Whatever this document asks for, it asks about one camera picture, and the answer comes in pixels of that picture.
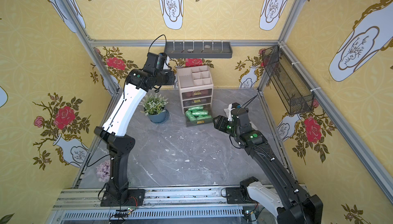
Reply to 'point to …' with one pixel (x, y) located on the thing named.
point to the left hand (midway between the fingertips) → (176, 77)
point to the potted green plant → (154, 107)
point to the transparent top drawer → (197, 93)
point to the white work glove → (226, 111)
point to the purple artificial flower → (103, 171)
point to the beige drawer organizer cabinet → (196, 89)
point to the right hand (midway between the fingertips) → (216, 122)
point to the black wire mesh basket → (297, 96)
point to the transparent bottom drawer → (196, 122)
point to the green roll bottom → (190, 115)
